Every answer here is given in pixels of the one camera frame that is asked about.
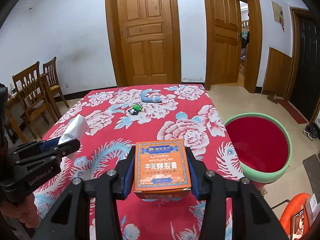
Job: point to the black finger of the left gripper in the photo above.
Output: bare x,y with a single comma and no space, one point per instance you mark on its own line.
27,159
34,147

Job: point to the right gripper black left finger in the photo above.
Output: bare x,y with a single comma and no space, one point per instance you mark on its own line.
69,217

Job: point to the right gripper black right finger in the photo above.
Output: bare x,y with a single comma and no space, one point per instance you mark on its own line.
252,217

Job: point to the white tissue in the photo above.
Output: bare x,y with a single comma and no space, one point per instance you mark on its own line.
69,142

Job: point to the orange cardboard box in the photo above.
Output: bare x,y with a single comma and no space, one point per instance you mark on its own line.
161,170

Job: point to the red green-rimmed trash basin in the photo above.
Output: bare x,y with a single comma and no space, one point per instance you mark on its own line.
263,146

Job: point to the left hand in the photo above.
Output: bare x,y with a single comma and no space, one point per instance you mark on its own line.
25,212

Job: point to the orange plastic stool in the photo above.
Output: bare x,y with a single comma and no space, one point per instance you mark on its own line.
297,218

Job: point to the white boxes on stool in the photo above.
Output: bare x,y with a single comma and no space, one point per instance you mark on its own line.
312,208

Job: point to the wooden dining chair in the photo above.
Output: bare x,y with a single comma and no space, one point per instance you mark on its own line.
32,96

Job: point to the red floral tablecloth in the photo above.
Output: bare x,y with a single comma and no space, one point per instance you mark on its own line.
186,112

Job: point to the wooden chair yellow cushion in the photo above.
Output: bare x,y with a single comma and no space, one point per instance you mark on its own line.
49,69

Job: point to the grey floor mat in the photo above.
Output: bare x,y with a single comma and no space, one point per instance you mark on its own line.
312,167

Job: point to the green small wrapper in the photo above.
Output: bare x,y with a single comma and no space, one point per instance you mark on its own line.
136,108

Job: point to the pair of dark shoes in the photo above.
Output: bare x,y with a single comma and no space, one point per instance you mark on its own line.
311,131

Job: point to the red doormat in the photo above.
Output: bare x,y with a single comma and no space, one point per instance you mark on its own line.
292,111

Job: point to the light blue tube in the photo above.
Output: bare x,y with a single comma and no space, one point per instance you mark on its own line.
145,97

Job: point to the brown slipper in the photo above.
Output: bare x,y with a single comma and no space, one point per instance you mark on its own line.
273,98

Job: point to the black entrance door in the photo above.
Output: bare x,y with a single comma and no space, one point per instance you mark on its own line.
303,88

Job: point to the closed wooden door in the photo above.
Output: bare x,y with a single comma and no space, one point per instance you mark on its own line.
144,38

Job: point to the open wooden door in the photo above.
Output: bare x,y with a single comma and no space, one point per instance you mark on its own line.
223,22

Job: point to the wall electrical panel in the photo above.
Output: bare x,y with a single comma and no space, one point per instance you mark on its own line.
278,14

